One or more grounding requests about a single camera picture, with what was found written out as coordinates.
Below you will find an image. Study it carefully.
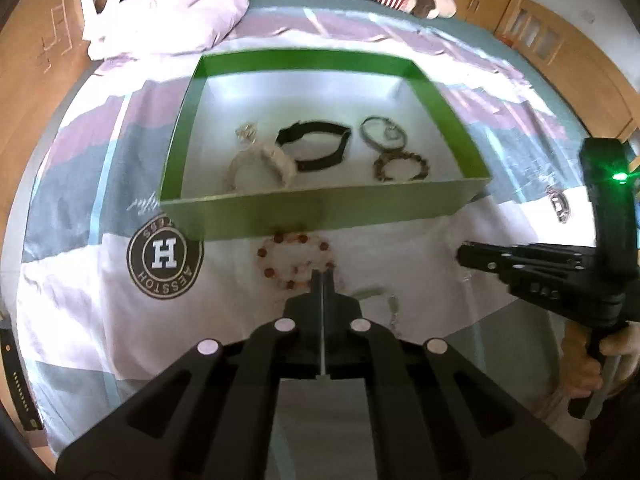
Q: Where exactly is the teal bed cover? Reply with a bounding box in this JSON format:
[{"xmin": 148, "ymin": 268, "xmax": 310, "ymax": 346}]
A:
[{"xmin": 250, "ymin": 0, "xmax": 601, "ymax": 136}]

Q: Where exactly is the green cardboard box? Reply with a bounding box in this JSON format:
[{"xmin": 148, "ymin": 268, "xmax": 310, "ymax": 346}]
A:
[{"xmin": 160, "ymin": 49, "xmax": 493, "ymax": 243}]

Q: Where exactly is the cream woven bracelet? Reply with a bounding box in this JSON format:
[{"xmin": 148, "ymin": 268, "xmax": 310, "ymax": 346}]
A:
[{"xmin": 227, "ymin": 140, "xmax": 301, "ymax": 191}]

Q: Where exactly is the black wristwatch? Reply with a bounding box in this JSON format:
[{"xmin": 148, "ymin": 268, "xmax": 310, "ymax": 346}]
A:
[{"xmin": 275, "ymin": 120, "xmax": 352, "ymax": 172}]

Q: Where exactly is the wooden footboard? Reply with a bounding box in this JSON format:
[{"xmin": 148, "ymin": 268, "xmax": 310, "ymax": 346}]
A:
[{"xmin": 495, "ymin": 0, "xmax": 640, "ymax": 141}]

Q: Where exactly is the wooden headboard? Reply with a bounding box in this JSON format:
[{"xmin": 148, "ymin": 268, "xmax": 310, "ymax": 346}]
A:
[{"xmin": 0, "ymin": 0, "xmax": 101, "ymax": 241}]

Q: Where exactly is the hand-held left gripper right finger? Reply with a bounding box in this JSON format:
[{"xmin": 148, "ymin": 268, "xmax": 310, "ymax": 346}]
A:
[{"xmin": 324, "ymin": 270, "xmax": 586, "ymax": 480}]

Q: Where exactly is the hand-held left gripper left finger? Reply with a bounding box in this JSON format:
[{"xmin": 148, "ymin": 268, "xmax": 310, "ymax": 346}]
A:
[{"xmin": 55, "ymin": 270, "xmax": 323, "ymax": 480}]

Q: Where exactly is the brown bead bracelet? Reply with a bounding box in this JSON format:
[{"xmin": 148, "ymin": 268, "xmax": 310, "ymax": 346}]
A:
[{"xmin": 372, "ymin": 150, "xmax": 431, "ymax": 183}]

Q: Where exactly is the person's right hand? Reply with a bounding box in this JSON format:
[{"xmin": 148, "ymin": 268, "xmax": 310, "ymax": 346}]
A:
[{"xmin": 559, "ymin": 325, "xmax": 633, "ymax": 401}]

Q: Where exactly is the pink quilt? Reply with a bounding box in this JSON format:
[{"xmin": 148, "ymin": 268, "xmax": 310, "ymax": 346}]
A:
[{"xmin": 82, "ymin": 0, "xmax": 258, "ymax": 58}]

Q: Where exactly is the silver bangle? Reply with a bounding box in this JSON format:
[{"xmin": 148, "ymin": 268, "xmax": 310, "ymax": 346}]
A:
[{"xmin": 360, "ymin": 116, "xmax": 406, "ymax": 151}]

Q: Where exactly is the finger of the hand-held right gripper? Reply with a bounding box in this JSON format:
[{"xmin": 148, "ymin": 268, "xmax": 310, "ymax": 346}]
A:
[
  {"xmin": 500, "ymin": 269, "xmax": 598, "ymax": 311},
  {"xmin": 457, "ymin": 242, "xmax": 596, "ymax": 268}
]

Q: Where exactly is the pink bead bracelet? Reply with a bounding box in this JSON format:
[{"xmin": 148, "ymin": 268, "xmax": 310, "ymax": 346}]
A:
[{"xmin": 256, "ymin": 232, "xmax": 337, "ymax": 291}]

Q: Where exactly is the thin silver chain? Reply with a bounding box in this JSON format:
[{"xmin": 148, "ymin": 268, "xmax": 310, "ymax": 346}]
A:
[{"xmin": 350, "ymin": 285, "xmax": 406, "ymax": 336}]

